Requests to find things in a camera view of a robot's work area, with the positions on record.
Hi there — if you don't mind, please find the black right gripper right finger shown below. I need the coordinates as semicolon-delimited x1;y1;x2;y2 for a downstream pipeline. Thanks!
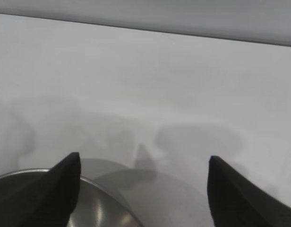
207;155;291;227

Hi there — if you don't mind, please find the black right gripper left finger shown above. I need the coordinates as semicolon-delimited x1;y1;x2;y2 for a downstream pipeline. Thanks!
0;152;82;227

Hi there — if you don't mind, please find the stainless steel mixing bowl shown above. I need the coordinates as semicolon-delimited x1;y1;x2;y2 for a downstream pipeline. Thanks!
0;167;145;227

